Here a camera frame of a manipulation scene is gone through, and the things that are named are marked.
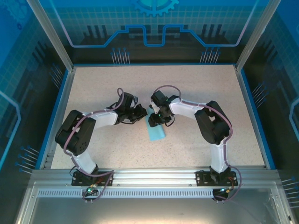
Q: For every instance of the aluminium frame post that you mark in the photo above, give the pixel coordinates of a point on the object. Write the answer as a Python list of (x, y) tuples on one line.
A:
[(253, 35), (53, 35)]

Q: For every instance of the aluminium cross rail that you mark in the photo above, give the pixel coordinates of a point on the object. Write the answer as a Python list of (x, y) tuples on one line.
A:
[(154, 178)]

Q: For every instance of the light blue cloth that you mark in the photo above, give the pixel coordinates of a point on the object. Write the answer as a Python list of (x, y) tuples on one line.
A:
[(157, 135)]

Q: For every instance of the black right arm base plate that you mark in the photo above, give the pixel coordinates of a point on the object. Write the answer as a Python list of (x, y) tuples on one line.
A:
[(202, 178)]

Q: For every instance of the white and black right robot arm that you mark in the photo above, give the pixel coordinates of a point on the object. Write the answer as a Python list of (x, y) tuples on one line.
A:
[(184, 108)]

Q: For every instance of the aluminium and blue side rail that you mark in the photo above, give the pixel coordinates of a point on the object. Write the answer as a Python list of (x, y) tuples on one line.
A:
[(65, 93), (245, 93)]

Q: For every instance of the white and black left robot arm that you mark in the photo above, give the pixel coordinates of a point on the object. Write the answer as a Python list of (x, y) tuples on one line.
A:
[(105, 117)]

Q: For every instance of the small board with green light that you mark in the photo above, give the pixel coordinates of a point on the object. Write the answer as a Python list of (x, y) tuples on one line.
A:
[(90, 191), (225, 190)]

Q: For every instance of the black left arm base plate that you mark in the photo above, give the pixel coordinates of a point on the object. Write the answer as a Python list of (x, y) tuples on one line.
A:
[(78, 178)]

